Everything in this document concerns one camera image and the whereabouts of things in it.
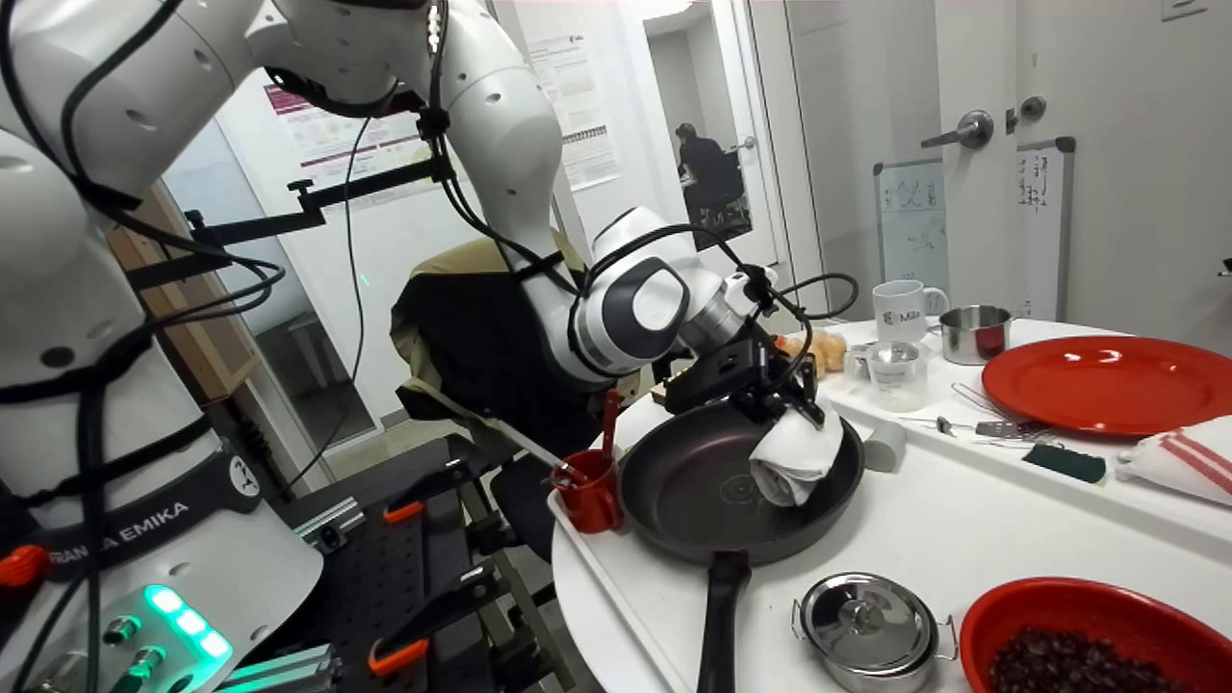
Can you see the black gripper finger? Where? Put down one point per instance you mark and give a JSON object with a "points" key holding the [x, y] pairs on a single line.
{"points": [[801, 390], [769, 404]]}

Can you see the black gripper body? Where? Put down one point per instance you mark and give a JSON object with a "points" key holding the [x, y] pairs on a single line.
{"points": [[753, 362]]}

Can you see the white towel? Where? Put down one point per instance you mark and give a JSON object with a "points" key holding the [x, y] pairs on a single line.
{"points": [[794, 456]]}

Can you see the black frying pan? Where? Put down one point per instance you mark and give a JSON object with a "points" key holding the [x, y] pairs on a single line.
{"points": [[692, 496]]}

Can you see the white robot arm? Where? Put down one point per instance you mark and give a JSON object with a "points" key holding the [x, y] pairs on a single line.
{"points": [[151, 524]]}

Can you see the beige bread rolls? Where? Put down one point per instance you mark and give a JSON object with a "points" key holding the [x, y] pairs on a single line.
{"points": [[831, 351]]}

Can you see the clear glass cup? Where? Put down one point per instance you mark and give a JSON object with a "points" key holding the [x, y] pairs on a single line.
{"points": [[900, 374]]}

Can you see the white mug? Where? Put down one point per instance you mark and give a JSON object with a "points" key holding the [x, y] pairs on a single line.
{"points": [[903, 308]]}

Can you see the small steel pot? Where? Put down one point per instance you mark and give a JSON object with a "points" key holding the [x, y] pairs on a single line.
{"points": [[971, 331]]}

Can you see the small red cup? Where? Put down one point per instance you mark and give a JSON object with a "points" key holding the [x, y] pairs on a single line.
{"points": [[587, 492]]}

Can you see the small whiteboard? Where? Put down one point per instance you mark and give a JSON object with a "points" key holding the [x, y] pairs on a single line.
{"points": [[910, 221]]}

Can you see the round steel lid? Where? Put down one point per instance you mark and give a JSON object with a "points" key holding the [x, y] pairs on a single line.
{"points": [[869, 632]]}

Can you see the large red plate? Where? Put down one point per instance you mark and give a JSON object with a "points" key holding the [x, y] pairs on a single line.
{"points": [[1109, 388]]}

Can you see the black office chair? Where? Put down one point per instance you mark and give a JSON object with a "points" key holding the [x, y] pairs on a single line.
{"points": [[475, 345]]}

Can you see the dark green sponge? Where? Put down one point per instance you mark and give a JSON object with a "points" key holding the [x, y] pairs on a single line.
{"points": [[1068, 465]]}

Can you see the red bowl with beans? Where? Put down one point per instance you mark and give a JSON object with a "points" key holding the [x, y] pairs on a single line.
{"points": [[1088, 635]]}

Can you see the red striped white cloth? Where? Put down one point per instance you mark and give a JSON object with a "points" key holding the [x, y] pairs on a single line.
{"points": [[1188, 460]]}

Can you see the silver door handle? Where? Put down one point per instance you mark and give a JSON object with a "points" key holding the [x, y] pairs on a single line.
{"points": [[971, 134]]}

